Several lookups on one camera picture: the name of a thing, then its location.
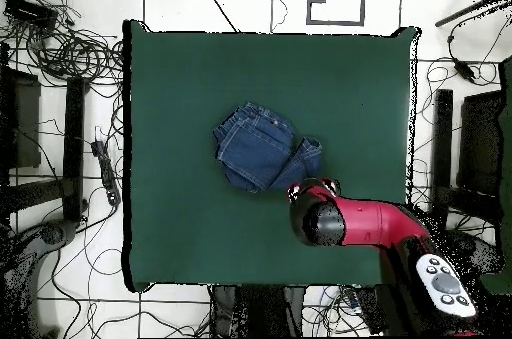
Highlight black frame leg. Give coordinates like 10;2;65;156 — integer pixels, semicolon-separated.
429;88;503;232
7;76;91;224

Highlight thin black cable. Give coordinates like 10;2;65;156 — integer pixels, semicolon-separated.
270;0;289;34

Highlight blue denim jeans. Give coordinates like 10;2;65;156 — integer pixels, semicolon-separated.
211;101;324;195

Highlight black electronics box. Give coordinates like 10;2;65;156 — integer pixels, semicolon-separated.
3;0;60;29

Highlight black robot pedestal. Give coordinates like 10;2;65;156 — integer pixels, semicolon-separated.
209;284;307;338

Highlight tangled black cable bundle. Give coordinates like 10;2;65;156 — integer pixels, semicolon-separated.
11;0;124;88

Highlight black tripod pole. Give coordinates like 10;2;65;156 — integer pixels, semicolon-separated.
434;0;512;29

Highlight black power strip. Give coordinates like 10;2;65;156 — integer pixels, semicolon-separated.
90;139;122;207
353;286;390;335

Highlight black power adapter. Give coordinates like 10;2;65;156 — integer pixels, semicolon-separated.
452;57;477;83

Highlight dark wheeled stand base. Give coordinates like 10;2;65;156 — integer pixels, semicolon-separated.
0;218;79;338
437;228;503;276

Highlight dark green table cloth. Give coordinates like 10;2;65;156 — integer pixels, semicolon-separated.
121;18;421;293
475;56;512;296

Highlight thick black cable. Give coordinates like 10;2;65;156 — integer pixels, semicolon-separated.
194;0;241;34

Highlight dark flat panel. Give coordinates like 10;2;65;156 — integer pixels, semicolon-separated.
0;66;42;170
456;89;506;197

